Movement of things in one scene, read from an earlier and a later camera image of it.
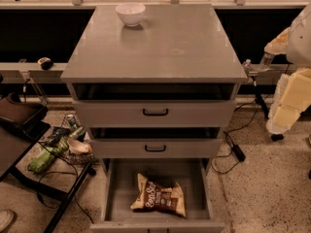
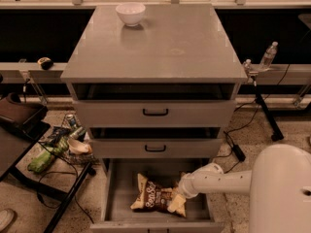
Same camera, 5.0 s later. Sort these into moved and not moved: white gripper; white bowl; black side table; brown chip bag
Moved: white gripper
Not moved: white bowl; black side table; brown chip bag
